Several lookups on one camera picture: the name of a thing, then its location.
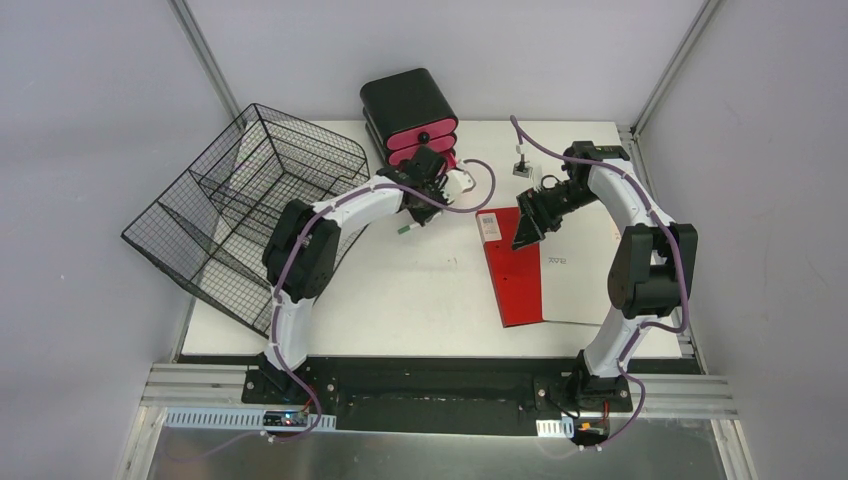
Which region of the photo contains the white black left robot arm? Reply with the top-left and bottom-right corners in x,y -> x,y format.
262,147 -> 450,405

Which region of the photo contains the white binder cover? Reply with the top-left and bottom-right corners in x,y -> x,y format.
538,202 -> 620,327

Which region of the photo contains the red binder folder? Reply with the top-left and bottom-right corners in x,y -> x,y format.
476,207 -> 544,328

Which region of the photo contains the white cable duct left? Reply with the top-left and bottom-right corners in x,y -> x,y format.
163,407 -> 337,433

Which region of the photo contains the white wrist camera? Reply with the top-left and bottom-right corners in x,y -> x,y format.
441,168 -> 476,205
512,155 -> 542,183

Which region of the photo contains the green cap marker pen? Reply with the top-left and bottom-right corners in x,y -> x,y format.
397,223 -> 420,235

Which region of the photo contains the black wire mesh tray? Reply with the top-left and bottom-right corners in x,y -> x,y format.
121,103 -> 371,336

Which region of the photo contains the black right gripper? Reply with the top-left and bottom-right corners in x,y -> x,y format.
512,181 -> 599,251

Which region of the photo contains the white cable duct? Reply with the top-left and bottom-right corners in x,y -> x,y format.
163,407 -> 337,433
535,417 -> 575,439

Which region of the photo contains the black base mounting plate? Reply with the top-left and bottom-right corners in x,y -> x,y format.
241,357 -> 640,436

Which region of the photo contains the white cable duct right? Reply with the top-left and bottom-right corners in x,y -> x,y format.
535,417 -> 575,439

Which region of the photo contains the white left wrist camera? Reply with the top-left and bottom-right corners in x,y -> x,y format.
441,168 -> 476,205

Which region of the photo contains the pink top drawer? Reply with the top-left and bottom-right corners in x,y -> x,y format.
385,117 -> 458,151

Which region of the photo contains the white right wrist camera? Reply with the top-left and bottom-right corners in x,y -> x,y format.
512,155 -> 542,183

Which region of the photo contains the black drawer cabinet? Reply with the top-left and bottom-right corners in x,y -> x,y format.
359,68 -> 459,165

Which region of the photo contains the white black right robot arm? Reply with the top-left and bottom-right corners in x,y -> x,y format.
512,141 -> 698,410

